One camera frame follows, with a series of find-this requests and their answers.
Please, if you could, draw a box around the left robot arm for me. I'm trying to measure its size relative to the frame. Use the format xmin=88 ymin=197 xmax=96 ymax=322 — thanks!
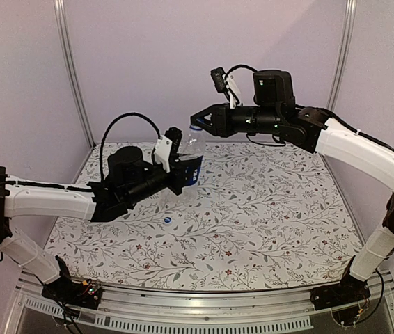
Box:
xmin=0 ymin=146 xmax=203 ymax=302

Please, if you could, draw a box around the left aluminium frame post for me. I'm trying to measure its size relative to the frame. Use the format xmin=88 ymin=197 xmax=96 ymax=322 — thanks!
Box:
xmin=53 ymin=0 xmax=95 ymax=148

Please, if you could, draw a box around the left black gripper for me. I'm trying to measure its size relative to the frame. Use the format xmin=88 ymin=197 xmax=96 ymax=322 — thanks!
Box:
xmin=125 ymin=154 xmax=200 ymax=207

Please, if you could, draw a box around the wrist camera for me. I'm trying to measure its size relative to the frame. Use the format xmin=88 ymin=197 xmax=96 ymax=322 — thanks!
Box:
xmin=210 ymin=67 xmax=242 ymax=109
xmin=152 ymin=127 xmax=182 ymax=173

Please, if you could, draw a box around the aluminium frame post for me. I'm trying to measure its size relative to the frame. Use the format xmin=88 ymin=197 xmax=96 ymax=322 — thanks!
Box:
xmin=53 ymin=0 xmax=95 ymax=148
xmin=327 ymin=0 xmax=357 ymax=110

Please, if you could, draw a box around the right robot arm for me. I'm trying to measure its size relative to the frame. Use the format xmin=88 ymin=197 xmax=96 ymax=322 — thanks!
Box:
xmin=191 ymin=67 xmax=394 ymax=303

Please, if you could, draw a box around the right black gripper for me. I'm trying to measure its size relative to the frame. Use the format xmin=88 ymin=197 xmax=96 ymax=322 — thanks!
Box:
xmin=190 ymin=102 xmax=281 ymax=138

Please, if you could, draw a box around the aluminium front rail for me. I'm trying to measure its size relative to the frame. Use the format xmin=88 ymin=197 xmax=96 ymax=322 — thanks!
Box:
xmin=3 ymin=271 xmax=394 ymax=333

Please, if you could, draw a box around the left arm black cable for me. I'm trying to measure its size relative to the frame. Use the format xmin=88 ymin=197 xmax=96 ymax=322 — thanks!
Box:
xmin=99 ymin=111 xmax=161 ymax=182

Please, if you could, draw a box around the blue Pepsi bottle cap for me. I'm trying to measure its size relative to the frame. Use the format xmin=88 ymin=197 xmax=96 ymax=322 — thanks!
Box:
xmin=191 ymin=118 xmax=206 ymax=129

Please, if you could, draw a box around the right aluminium frame post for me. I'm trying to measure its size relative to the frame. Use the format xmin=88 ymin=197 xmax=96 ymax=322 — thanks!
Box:
xmin=327 ymin=0 xmax=357 ymax=110

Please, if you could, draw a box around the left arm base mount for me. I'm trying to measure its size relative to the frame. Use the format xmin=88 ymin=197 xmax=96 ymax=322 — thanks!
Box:
xmin=42 ymin=256 xmax=102 ymax=310

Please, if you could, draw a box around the floral patterned table mat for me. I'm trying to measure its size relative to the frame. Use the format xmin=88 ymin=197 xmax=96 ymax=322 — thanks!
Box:
xmin=45 ymin=143 xmax=362 ymax=291

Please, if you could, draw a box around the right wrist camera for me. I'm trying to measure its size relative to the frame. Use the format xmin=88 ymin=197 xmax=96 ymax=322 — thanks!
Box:
xmin=210 ymin=67 xmax=242 ymax=109

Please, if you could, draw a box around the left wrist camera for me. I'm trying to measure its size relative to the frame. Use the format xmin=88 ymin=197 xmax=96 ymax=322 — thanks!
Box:
xmin=152 ymin=127 xmax=182 ymax=173

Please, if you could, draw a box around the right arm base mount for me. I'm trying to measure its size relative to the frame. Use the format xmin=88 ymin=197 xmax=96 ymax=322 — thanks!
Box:
xmin=310 ymin=269 xmax=370 ymax=310

